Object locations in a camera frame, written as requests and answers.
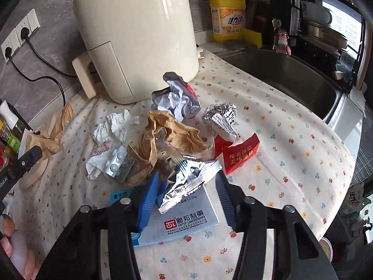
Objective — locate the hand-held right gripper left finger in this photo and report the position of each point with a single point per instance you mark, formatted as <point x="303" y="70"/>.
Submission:
<point x="149" y="201"/>

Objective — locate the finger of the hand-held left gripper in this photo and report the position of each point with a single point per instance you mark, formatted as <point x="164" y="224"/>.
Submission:
<point x="29" y="159"/>

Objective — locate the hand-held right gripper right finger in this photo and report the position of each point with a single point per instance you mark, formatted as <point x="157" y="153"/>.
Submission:
<point x="225" y="201"/>

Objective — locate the silver foil snack packet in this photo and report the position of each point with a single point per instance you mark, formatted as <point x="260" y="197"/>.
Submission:
<point x="186" y="183"/>

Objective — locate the white tissue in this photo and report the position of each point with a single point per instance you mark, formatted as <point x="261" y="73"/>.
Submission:
<point x="122" y="124"/>

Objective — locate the white and red wrapper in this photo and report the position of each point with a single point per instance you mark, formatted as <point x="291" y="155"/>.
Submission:
<point x="174" y="102"/>

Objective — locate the person's left hand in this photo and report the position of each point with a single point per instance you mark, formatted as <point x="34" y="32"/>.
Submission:
<point x="8" y="239"/>

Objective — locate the crumpled brown paper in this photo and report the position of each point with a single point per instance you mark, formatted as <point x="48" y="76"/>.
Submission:
<point x="49" y="143"/>

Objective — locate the white and blue medicine box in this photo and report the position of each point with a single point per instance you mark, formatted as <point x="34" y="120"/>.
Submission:
<point x="189" y="221"/>

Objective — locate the torn red carton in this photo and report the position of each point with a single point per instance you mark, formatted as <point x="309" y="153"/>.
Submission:
<point x="242" y="156"/>

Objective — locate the pill blister pack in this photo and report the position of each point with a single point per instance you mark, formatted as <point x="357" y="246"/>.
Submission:
<point x="116" y="163"/>

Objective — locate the white-capped oil bottle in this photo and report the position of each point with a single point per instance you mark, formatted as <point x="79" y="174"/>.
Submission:
<point x="7" y="113"/>

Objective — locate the white printed paper wrapper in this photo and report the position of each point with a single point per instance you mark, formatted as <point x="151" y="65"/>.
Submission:
<point x="97" y="154"/>

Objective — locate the crumpled brown paper bag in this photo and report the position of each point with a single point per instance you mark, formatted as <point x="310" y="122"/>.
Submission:
<point x="172" y="134"/>

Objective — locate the aluminium foil ball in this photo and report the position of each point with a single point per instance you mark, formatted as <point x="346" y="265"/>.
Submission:
<point x="217" y="112"/>

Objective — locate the white printed refill pouch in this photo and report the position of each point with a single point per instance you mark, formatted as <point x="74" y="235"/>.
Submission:
<point x="355" y="201"/>

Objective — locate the stainless steel sink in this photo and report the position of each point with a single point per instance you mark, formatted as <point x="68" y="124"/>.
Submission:
<point x="285" y="75"/>

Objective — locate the round metal sink strainer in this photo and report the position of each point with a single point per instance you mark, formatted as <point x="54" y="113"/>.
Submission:
<point x="236" y="45"/>

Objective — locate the cream air fryer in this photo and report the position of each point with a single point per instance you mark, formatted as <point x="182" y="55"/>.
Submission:
<point x="131" y="35"/>

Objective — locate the yellow sponge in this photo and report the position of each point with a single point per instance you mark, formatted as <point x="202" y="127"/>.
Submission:
<point x="253" y="38"/>

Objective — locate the white dishcloth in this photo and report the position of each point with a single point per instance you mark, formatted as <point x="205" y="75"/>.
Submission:
<point x="357" y="99"/>

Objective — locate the small pink bottle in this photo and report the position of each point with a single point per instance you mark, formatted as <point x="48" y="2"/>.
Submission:
<point x="281" y="39"/>

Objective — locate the black dish rack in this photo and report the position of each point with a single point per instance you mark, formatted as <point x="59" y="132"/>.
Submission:
<point x="317" y="55"/>

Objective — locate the yellow detergent pump bottle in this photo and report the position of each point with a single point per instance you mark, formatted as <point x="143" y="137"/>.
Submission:
<point x="228" y="17"/>

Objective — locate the metal pan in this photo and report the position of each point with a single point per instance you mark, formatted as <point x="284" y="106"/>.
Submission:
<point x="326" y="35"/>

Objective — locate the pale wooden board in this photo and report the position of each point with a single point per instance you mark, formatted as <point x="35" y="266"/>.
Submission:
<point x="364" y="58"/>

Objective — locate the white bowl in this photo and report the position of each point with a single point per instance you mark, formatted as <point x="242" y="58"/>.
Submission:
<point x="317" y="13"/>

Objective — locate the white wall socket panel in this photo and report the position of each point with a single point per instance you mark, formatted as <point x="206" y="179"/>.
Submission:
<point x="33" y="20"/>

